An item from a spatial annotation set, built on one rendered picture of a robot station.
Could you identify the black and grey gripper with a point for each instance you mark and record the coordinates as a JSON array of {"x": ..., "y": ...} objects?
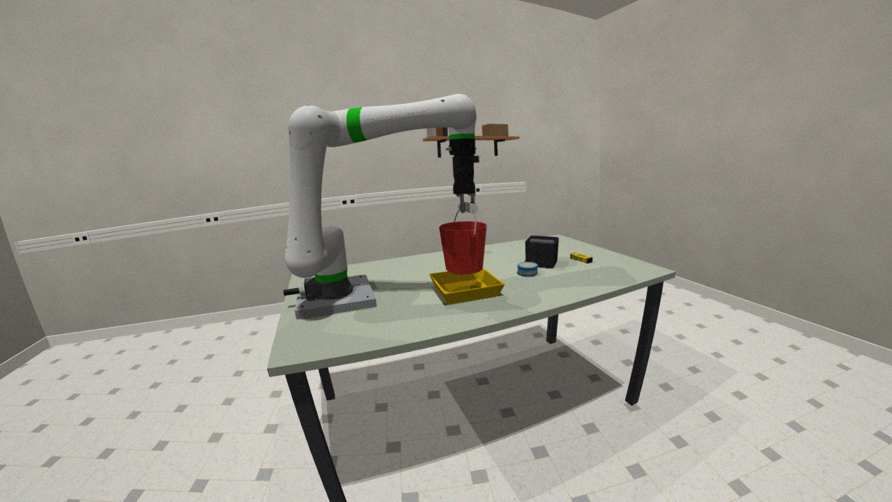
[{"x": 463, "y": 168}]

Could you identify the yellow square tray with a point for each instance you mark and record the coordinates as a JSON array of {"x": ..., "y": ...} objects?
[{"x": 455, "y": 288}]

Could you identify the yellow pocket level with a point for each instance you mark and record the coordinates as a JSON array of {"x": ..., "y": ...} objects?
[{"x": 581, "y": 257}]

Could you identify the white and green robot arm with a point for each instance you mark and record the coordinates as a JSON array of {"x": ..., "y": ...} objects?
[{"x": 310, "y": 247}]

